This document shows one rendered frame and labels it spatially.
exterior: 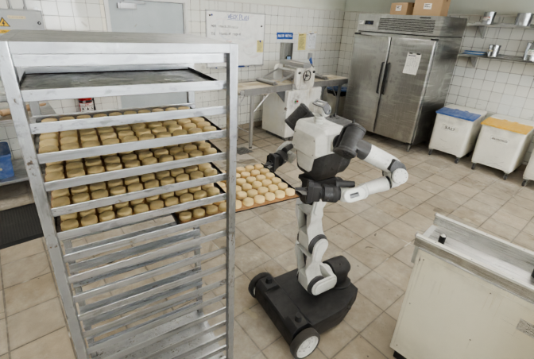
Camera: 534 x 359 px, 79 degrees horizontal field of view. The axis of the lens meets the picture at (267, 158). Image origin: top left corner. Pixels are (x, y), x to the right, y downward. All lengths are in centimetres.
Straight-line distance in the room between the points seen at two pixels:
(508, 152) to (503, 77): 121
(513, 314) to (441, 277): 31
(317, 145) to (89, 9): 367
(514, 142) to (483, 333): 370
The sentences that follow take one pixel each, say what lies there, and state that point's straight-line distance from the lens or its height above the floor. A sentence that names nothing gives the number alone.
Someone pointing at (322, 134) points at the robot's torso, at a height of 138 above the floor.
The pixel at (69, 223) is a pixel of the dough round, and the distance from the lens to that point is 128.
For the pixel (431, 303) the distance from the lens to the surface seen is 208.
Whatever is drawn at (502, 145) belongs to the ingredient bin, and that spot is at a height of 47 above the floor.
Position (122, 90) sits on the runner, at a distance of 107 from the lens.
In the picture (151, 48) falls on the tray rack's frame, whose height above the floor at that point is 181.
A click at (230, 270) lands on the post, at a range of 152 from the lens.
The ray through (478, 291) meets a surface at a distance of 193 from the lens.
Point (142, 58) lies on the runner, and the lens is 107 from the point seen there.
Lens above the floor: 190
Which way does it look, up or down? 24 degrees down
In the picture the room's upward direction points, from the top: 3 degrees clockwise
